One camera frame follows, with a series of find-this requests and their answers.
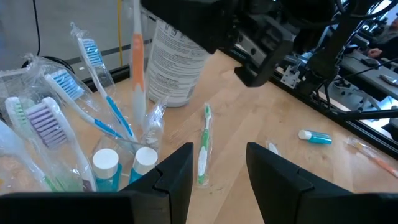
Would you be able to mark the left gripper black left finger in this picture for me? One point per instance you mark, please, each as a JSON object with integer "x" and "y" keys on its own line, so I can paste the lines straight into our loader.
{"x": 164, "y": 193}

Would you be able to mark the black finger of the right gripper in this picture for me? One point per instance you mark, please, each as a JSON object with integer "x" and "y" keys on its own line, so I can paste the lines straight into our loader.
{"x": 192, "y": 21}

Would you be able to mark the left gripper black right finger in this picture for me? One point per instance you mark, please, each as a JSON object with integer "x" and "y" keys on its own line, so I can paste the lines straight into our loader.
{"x": 289, "y": 196}

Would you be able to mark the small blue mouthwash bottle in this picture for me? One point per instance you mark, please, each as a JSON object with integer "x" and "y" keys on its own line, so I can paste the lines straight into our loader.
{"x": 144, "y": 160}
{"x": 105, "y": 161}

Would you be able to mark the clear acrylic toothbrush holder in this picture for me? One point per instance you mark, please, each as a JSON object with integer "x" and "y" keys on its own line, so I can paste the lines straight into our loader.
{"x": 127, "y": 146}

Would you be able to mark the teal toothbrush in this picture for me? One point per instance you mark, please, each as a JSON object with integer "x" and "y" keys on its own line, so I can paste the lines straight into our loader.
{"x": 320, "y": 138}

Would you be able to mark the orange white toothbrush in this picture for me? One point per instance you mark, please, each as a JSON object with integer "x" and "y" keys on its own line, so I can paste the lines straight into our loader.
{"x": 137, "y": 62}
{"x": 382, "y": 163}

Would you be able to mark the blue white toothbrush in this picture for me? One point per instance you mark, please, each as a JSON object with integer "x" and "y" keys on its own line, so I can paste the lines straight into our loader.
{"x": 66, "y": 83}
{"x": 90, "y": 53}

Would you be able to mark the purple white toothbrush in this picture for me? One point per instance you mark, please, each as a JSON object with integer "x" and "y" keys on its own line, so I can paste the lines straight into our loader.
{"x": 46, "y": 124}

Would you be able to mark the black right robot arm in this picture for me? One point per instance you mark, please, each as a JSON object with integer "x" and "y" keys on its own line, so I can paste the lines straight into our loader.
{"x": 329, "y": 46}

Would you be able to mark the white wipes canister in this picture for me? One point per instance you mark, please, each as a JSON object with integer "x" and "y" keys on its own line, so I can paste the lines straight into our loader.
{"x": 174, "y": 71}

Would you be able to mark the black computer mouse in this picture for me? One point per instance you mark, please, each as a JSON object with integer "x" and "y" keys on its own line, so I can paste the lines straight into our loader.
{"x": 369, "y": 62}

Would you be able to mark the grey desk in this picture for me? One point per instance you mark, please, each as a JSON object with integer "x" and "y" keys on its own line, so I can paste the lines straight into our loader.
{"x": 373, "y": 81}

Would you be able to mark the person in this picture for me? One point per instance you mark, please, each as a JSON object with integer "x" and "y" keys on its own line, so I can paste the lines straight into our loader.
{"x": 388, "y": 43}

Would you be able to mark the black metal stand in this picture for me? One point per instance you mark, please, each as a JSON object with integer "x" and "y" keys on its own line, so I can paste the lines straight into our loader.
{"x": 373, "y": 114}

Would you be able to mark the black aluminium table frame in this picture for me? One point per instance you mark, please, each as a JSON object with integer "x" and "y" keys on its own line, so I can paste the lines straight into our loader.
{"x": 357, "y": 127}

